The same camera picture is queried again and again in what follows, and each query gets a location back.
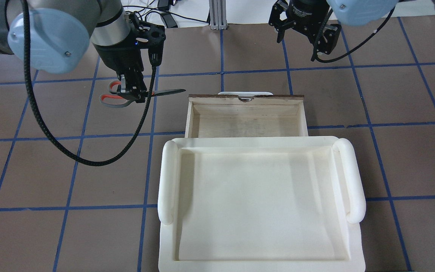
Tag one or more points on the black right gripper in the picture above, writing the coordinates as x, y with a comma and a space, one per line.
303, 12

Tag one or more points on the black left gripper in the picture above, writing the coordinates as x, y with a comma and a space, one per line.
114, 56

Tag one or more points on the black orange scissors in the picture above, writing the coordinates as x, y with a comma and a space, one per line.
116, 98

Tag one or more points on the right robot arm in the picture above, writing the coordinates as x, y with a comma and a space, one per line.
357, 12

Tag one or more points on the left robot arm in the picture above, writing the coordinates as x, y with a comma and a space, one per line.
60, 32

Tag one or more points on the black power adapter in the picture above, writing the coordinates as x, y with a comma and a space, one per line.
164, 11

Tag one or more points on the white plastic tray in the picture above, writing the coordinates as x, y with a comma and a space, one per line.
278, 204

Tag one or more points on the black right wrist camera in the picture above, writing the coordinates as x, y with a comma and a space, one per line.
328, 39

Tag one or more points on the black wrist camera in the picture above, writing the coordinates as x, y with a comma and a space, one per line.
146, 35
328, 39

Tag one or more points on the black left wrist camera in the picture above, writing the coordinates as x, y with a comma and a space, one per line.
146, 35

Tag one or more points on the aluminium frame post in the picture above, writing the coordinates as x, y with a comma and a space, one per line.
217, 15

